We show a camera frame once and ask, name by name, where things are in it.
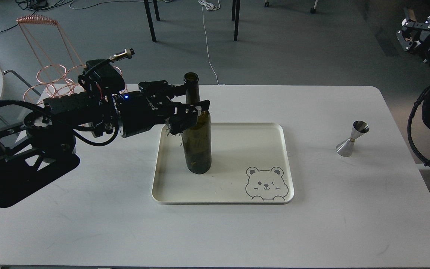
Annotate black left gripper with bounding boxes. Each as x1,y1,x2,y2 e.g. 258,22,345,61
116,80,210,138

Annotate cream bear tray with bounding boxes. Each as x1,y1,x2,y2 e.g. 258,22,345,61
152,123,294,204

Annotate steel double jigger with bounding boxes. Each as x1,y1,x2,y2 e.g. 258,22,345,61
336,120,369,157

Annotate rose gold wire bottle rack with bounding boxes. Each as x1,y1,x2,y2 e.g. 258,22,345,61
17,15,128,103

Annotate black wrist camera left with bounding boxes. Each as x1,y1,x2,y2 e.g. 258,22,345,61
77,48,134,99

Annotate black table legs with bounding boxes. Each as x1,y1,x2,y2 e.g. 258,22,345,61
143,0,241,42

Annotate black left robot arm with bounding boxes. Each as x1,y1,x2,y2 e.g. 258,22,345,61
0,81,210,208

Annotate dark green wine bottle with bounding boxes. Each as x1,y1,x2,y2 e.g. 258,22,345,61
181,72,212,174

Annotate white floor cable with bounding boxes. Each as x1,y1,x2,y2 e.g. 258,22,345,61
199,0,226,86

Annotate black floor cables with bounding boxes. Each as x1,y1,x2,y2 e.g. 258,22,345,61
0,0,88,39

